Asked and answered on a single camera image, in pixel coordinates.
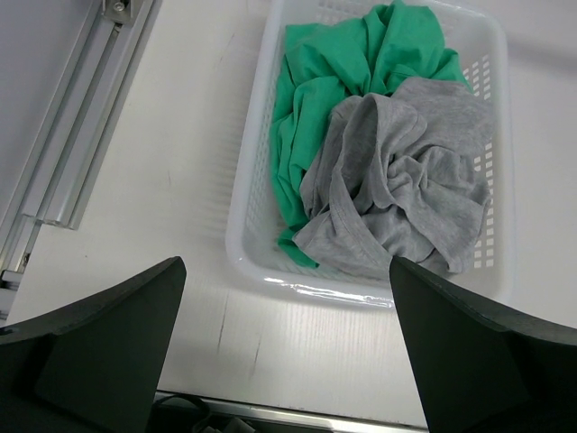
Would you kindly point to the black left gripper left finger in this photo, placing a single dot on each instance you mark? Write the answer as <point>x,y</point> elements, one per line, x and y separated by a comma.
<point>92,365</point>

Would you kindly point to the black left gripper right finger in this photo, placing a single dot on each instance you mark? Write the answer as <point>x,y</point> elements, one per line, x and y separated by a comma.
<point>481,366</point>

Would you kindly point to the aluminium frame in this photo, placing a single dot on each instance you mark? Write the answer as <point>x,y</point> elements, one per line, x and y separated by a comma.
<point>65,68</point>

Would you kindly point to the green tank top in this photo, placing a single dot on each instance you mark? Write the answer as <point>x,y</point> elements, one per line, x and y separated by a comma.
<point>322,66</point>

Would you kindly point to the white plastic perforated basket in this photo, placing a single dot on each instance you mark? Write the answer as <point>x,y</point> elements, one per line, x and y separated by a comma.
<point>254,222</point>

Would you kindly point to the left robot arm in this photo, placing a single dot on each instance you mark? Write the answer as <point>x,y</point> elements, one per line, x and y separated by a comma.
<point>189,415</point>

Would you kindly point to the grey garment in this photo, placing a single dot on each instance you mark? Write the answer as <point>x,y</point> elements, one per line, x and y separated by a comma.
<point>395,177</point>

